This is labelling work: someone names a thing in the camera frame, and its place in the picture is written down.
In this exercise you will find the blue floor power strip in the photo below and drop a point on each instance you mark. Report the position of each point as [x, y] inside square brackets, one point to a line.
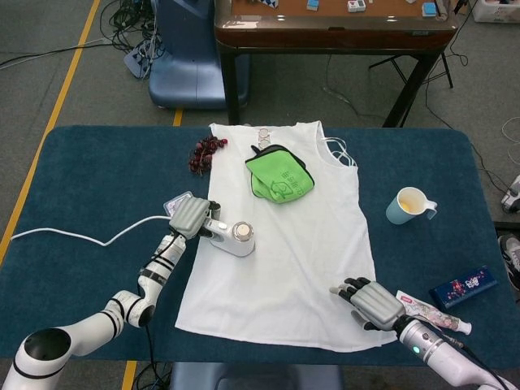
[136, 61]

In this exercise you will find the white pink toothpaste tube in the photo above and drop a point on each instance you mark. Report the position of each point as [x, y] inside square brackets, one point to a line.
[430, 315]

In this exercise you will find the dark blue toothpaste box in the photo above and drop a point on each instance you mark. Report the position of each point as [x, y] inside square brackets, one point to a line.
[463, 288]

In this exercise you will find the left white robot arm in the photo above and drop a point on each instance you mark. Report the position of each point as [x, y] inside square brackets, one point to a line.
[122, 308]

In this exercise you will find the green microfiber cloth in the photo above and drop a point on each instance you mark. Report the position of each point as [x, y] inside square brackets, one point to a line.
[280, 178]

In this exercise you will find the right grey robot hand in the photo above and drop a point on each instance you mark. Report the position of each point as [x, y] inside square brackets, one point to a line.
[375, 304]

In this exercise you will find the clear purple plastic box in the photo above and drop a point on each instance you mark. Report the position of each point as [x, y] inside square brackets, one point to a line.
[174, 204]

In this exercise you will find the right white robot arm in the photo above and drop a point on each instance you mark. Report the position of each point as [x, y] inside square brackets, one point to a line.
[430, 349]

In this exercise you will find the white faced mahjong tiles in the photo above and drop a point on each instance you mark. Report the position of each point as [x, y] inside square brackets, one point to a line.
[353, 5]

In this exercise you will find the white sleeveless shirt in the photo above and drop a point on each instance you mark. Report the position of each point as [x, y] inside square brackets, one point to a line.
[292, 264]

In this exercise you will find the blue white snake puzzle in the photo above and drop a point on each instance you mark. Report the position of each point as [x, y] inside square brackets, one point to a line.
[268, 2]

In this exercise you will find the white storage bin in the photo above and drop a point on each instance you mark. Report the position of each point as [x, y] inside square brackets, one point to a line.
[491, 10]

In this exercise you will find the light blue mug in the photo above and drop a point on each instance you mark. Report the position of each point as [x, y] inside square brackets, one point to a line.
[396, 213]

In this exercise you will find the dark red grape bunch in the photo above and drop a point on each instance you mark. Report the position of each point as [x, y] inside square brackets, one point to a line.
[201, 156]

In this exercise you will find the brown wooden mahjong table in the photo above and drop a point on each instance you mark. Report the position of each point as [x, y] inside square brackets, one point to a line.
[325, 36]

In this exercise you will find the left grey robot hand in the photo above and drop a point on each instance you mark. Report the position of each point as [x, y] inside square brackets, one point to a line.
[189, 217]

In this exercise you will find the grey handheld device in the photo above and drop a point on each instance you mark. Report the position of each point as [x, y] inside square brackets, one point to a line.
[512, 199]

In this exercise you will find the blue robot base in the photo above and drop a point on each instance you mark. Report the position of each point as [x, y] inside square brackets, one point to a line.
[183, 73]

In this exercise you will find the blue robot torso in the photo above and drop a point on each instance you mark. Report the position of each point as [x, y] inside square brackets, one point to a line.
[256, 378]

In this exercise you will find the grey sneaker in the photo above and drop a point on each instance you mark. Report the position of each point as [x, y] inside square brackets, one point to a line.
[512, 260]

